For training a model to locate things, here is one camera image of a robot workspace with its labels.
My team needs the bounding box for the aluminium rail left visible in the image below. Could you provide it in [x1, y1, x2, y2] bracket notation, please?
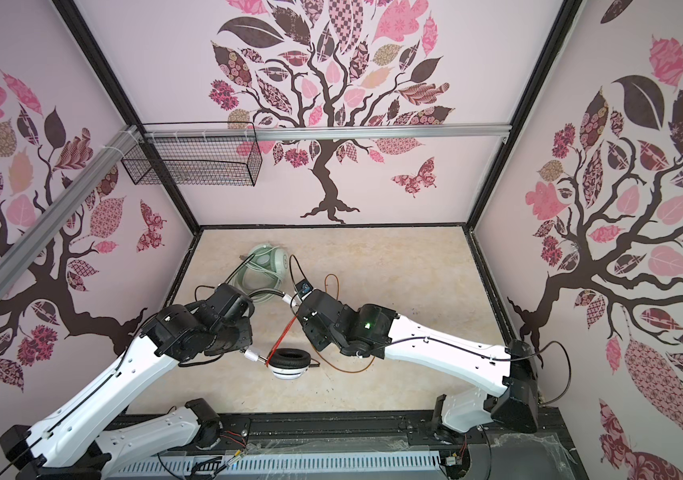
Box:
[0, 125, 140, 300]

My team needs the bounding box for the white black over-ear headphones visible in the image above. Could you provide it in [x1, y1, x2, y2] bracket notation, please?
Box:
[242, 289, 313, 382]

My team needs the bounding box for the black wire basket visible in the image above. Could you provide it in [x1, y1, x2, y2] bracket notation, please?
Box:
[121, 120, 262, 187]

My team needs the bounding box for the white slotted cable duct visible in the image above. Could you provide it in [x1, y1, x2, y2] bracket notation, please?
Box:
[111, 451, 443, 479]

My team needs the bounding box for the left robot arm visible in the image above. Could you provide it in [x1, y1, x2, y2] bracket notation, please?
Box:
[0, 284, 254, 479]

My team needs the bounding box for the aluminium rail back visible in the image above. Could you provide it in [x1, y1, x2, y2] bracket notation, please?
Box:
[143, 123, 511, 141]

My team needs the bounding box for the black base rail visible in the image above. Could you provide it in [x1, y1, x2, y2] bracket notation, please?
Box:
[88, 407, 589, 480]

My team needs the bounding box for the mint green over-ear headphones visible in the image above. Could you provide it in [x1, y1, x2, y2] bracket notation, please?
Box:
[231, 244, 288, 293]

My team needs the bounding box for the aluminium rail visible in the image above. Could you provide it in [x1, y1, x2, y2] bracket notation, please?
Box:
[143, 123, 511, 141]
[0, 125, 140, 300]

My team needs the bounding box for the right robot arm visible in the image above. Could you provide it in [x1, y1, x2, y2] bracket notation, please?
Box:
[283, 289, 539, 434]

